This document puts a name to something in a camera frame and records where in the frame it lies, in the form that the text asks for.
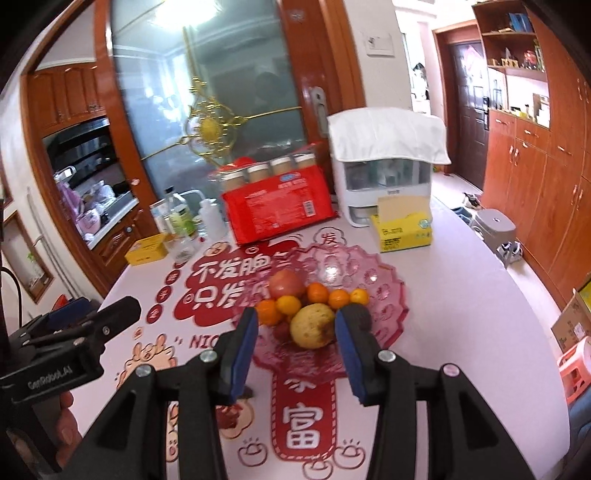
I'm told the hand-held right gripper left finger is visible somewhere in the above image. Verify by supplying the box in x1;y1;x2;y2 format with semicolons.
78;307;260;480

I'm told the yellow pear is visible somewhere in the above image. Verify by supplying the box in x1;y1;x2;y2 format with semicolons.
290;302;337;349

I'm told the pink glass fruit plate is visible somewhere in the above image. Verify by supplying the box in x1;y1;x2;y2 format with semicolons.
231;244;407;384

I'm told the silver door handle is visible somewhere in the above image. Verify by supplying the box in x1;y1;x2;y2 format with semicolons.
310;87;328;137

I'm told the person's left hand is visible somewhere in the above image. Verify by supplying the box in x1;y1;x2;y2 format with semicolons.
59;392;88;446

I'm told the red apple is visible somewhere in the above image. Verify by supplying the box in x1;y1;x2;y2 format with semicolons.
269;270;306;300

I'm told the grey plastic stool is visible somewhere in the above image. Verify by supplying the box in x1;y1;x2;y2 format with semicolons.
475;209;517;245

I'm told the frosted glass wooden door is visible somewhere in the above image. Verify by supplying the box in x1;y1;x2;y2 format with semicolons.
95;0;365;241

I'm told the tall wooden storage cabinet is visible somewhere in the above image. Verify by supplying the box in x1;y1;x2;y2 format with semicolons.
471;0;591;315

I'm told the clear bottle green label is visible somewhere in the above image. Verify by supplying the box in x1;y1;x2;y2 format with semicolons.
166;187;197;241

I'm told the printed red white tablecloth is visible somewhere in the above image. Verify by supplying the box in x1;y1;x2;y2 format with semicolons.
69;203;573;480

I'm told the dark entrance door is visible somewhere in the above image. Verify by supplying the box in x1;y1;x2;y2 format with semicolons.
445;39;492;190

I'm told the yellow tissue box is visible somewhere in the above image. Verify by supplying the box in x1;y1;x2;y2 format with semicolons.
369;195;435;254

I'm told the red paper cup pack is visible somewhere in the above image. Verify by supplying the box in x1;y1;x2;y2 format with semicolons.
208;154;338;245

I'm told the pink plastic stool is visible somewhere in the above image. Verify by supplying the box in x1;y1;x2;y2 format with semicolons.
556;336;591;407

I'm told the clear drinking glass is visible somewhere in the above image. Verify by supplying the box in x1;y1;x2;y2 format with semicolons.
164;233;197;264

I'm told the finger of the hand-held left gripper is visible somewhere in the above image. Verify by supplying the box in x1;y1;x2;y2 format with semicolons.
18;296;102;342
60;296;142;352

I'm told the white wall switch panel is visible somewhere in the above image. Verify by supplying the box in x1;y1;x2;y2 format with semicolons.
362;32;395;57

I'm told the gold door ornament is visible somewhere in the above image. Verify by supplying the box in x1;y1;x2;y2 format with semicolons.
184;76;245;160

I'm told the wooden kitchen wall cabinet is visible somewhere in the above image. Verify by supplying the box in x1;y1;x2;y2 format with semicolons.
25;65;112;139

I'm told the white cloth cover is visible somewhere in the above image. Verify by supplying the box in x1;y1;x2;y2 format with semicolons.
327;107;452;166

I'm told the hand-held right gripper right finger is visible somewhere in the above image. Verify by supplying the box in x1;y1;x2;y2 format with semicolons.
335;305;513;480

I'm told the cardboard box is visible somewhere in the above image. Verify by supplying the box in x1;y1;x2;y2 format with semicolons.
550;286;591;365

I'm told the grey shoe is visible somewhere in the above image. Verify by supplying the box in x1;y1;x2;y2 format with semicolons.
496;241;522;268

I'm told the black range hood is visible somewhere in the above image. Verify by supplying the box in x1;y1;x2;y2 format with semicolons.
44;115;127;185

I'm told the white squeeze bottle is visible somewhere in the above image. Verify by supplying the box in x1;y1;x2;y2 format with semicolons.
198;189;227;243

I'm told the wooden kitchen base cabinet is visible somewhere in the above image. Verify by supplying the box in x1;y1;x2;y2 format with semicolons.
90;196;160;289

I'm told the black cable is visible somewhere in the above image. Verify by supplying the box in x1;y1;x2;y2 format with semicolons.
0;267;24;333

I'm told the white countertop appliance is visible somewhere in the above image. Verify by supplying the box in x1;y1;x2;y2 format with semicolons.
330;157;435;228

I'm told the flat yellow box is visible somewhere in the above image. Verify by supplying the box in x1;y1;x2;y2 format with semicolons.
124;233;169;267

